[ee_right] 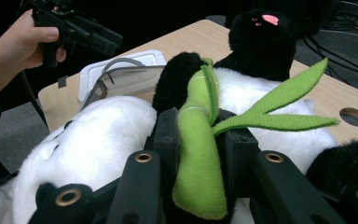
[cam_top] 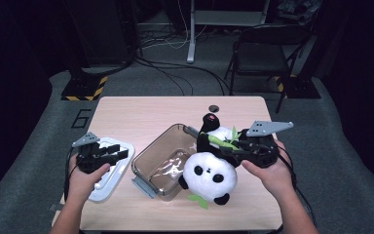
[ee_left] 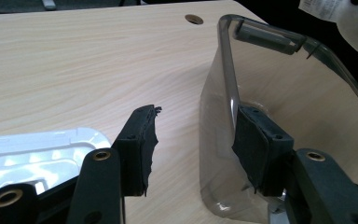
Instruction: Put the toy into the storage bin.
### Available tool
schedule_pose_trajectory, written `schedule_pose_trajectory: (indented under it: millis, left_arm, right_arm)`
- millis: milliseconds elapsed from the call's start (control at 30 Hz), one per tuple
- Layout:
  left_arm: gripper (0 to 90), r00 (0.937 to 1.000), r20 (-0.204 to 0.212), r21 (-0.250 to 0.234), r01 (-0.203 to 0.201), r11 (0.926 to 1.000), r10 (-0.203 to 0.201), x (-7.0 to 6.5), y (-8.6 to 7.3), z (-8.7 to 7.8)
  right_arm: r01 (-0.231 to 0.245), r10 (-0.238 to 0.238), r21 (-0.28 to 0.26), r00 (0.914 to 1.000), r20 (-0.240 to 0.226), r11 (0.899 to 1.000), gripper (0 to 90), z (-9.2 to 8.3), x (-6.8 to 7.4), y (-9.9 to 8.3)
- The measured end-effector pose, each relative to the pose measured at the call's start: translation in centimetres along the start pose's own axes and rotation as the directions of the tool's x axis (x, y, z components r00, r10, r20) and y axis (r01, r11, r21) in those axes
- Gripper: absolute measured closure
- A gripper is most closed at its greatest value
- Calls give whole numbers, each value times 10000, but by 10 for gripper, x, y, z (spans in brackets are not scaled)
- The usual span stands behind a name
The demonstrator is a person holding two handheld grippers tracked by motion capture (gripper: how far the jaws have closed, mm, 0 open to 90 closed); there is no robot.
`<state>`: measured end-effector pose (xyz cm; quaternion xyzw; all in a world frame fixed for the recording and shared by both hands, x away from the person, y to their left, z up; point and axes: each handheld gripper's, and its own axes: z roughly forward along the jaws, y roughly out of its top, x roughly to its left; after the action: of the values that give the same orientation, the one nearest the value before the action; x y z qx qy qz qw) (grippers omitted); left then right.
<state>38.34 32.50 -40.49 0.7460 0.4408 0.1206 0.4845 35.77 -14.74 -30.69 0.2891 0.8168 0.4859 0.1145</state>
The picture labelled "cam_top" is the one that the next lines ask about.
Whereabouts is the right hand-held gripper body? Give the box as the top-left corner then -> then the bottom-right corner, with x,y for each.
239,120 -> 295,170

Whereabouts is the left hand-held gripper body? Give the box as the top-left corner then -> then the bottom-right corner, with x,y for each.
71,131 -> 112,176

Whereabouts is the white storage box lid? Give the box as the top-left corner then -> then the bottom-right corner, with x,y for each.
87,136 -> 136,205

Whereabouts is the panda plush toy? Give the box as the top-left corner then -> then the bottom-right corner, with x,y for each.
177,111 -> 243,211

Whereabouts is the clear plastic storage box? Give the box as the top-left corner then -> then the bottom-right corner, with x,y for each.
131,123 -> 203,203

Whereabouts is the person's left hand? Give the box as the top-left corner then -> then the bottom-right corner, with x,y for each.
65,154 -> 112,205

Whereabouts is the person's right hand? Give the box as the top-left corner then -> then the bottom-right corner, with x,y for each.
241,139 -> 297,198

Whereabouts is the striped black stand base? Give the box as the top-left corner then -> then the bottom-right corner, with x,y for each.
60,75 -> 109,102
274,74 -> 322,99

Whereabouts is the black folding chair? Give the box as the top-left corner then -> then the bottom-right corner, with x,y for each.
223,23 -> 314,115

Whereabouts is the white metal stand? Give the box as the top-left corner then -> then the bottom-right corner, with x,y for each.
186,0 -> 271,64

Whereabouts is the dark cloth pile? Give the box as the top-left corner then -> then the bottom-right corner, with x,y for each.
277,0 -> 323,26

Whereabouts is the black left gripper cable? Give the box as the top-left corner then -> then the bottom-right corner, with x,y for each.
63,147 -> 80,203

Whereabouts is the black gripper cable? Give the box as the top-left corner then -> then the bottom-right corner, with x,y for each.
63,147 -> 80,203
274,144 -> 318,229

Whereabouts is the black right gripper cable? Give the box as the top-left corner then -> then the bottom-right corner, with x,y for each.
274,144 -> 318,229

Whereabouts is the black floor cable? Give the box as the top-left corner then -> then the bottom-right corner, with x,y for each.
135,57 -> 232,98

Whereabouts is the white floor cable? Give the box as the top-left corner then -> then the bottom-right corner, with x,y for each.
141,0 -> 208,51

